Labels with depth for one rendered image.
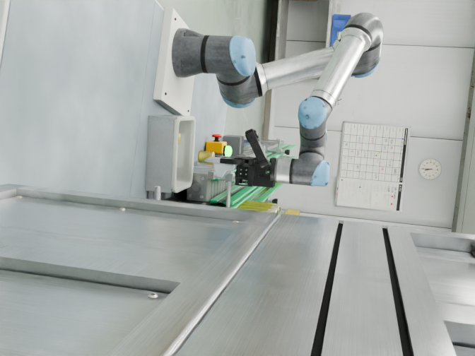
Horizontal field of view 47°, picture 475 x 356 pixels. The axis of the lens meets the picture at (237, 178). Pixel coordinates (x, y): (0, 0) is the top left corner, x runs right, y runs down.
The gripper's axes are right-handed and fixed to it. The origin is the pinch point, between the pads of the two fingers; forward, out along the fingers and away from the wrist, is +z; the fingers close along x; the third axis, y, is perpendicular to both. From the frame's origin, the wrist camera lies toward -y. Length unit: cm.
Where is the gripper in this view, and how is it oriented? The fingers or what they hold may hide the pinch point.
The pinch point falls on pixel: (210, 157)
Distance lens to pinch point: 162.9
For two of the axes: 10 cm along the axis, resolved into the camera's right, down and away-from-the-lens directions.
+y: -0.6, 9.9, 1.2
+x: 2.2, -1.0, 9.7
